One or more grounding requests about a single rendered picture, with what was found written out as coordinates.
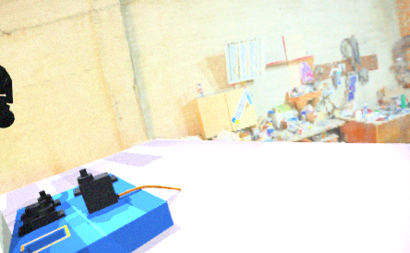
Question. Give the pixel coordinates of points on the black micro servo with orange cable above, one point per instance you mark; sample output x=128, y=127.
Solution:
x=98, y=191

